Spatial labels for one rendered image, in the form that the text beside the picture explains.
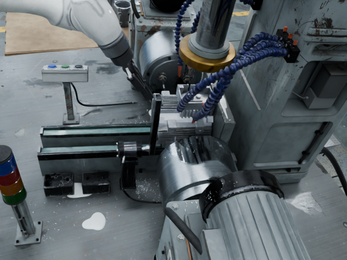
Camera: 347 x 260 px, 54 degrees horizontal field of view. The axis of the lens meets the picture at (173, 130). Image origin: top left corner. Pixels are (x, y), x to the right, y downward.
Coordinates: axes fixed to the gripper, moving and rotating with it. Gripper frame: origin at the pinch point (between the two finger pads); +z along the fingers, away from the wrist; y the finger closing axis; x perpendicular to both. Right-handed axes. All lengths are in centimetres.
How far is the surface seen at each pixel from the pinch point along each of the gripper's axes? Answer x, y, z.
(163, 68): -7.5, 14.7, 4.7
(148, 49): -4.2, 24.6, 0.3
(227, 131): -22.1, -21.1, 12.6
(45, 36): 102, 188, 51
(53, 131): 38.7, -1.2, -1.0
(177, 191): -4.0, -43.9, 0.8
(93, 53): 32, 67, 17
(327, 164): -66, 11, 116
